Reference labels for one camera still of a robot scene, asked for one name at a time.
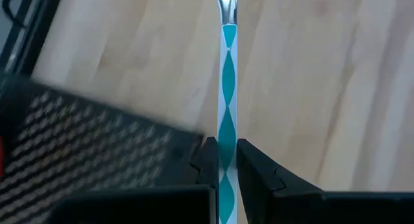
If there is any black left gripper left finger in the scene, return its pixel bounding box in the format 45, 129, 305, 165
45, 136, 220, 224

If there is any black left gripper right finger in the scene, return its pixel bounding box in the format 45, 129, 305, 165
236, 138, 414, 224

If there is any blue-handled table knife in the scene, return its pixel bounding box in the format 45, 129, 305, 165
212, 0, 239, 224

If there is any black perforated metal shelf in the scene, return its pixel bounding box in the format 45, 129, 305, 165
0, 73, 205, 224

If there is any wooden table with black edge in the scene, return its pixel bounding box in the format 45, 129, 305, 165
0, 0, 65, 76

